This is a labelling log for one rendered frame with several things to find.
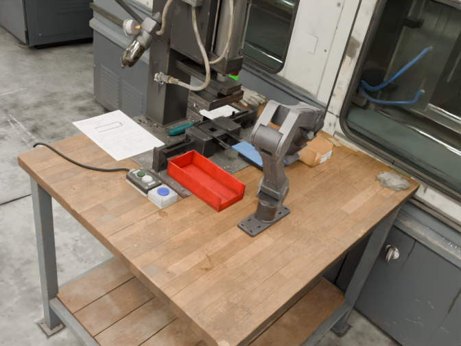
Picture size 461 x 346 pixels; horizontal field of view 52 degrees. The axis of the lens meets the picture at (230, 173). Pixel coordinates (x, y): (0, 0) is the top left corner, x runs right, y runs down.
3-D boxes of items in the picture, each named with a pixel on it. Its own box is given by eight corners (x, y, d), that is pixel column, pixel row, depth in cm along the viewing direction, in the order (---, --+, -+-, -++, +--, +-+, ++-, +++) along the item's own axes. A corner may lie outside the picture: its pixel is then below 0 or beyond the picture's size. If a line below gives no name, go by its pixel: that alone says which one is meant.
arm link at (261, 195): (265, 173, 148) (256, 181, 144) (290, 185, 145) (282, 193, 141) (261, 189, 152) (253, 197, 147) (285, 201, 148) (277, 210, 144)
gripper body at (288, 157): (280, 134, 158) (293, 123, 153) (296, 160, 157) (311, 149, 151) (268, 139, 154) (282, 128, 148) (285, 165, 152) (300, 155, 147)
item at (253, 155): (264, 169, 159) (266, 161, 157) (231, 147, 166) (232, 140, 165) (276, 162, 164) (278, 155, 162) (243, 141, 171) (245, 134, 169)
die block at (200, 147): (201, 160, 172) (204, 143, 168) (182, 148, 177) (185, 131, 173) (237, 145, 186) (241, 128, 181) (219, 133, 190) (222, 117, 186)
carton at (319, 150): (311, 169, 181) (316, 152, 176) (261, 140, 193) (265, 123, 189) (328, 159, 189) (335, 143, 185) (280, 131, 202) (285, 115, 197)
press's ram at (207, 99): (208, 120, 161) (221, 36, 145) (159, 90, 174) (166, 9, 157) (243, 108, 173) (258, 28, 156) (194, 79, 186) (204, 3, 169)
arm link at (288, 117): (302, 99, 146) (263, 99, 119) (328, 110, 143) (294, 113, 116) (288, 136, 150) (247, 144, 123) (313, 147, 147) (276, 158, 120)
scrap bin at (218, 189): (218, 213, 150) (221, 198, 147) (166, 174, 162) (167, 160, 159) (243, 198, 158) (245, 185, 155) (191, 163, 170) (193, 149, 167)
